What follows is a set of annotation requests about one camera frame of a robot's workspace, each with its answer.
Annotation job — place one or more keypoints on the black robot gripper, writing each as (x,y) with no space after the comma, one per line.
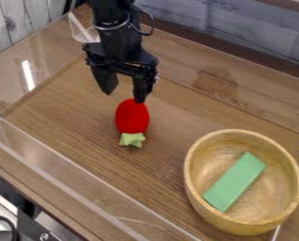
(118,54)

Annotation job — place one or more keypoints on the red plush strawberry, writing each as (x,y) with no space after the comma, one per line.
(132,121)

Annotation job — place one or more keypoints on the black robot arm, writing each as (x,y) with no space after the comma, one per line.
(117,11)

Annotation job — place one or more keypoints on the green rectangular block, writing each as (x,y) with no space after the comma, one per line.
(233,183)

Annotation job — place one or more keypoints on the wooden bowl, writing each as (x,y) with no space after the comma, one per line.
(269,200)

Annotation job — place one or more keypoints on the black metal stand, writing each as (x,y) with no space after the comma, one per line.
(30,230)

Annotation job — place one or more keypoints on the clear acrylic enclosure wall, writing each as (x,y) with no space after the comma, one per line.
(118,194)

